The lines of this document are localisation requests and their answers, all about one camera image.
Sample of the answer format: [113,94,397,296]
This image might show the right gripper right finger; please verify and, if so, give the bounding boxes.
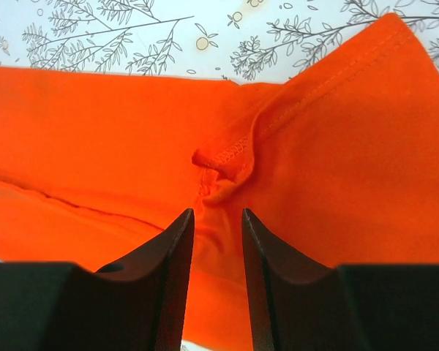
[241,209,439,350]

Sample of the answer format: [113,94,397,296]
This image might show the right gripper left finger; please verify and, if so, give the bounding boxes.
[0,209,195,350]

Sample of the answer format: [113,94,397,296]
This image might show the orange t shirt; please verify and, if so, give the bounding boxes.
[0,14,439,350]

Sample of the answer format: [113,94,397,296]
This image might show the floral table mat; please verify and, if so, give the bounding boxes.
[0,0,439,351]

